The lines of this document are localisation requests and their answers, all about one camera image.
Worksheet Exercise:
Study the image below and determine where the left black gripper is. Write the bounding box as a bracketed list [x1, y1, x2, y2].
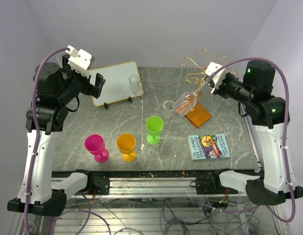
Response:
[57, 54, 105, 104]

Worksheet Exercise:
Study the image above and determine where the clear round wine glass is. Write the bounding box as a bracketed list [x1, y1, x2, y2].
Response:
[172, 81, 207, 117]

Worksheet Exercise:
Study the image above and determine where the pink plastic goblet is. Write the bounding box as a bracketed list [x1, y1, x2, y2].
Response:
[84, 134, 109, 163]

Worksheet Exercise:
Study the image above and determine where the orange plastic goblet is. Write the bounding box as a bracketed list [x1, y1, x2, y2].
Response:
[117, 133, 136, 162]

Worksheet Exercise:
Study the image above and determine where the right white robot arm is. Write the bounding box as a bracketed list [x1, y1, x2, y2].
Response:
[205, 58, 303, 206]

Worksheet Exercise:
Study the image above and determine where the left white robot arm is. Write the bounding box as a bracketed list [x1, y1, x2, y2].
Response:
[7, 51, 105, 216]

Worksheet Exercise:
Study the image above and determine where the wooden rack base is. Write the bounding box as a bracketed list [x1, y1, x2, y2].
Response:
[186, 102, 212, 128]

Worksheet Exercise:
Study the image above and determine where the clear tall wine glass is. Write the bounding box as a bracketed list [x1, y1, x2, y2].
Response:
[125, 74, 140, 97]

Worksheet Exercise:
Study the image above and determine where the yellow framed whiteboard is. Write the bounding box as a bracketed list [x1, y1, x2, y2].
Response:
[90, 61, 144, 107]

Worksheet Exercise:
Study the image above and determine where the black whiteboard stand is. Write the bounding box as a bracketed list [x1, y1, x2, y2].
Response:
[104, 96, 132, 110]

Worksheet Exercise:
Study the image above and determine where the treehouse story book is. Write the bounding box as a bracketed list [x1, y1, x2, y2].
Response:
[188, 134, 231, 161]

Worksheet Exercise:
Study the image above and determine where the green plastic goblet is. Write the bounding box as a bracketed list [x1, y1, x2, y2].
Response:
[146, 116, 164, 145]

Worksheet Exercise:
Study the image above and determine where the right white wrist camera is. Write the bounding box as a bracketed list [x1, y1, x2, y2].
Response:
[205, 62, 229, 94]

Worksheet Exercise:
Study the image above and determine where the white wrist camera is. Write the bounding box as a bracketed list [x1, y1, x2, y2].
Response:
[66, 45, 95, 78]
[205, 62, 229, 94]

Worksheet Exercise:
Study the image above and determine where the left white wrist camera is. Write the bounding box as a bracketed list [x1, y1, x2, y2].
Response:
[66, 45, 95, 78]

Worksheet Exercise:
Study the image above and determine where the gold wire glass rack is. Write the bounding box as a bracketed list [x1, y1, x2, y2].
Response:
[180, 48, 237, 90]

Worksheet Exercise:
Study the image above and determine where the aluminium mounting rail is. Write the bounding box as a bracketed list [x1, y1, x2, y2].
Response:
[50, 170, 264, 199]

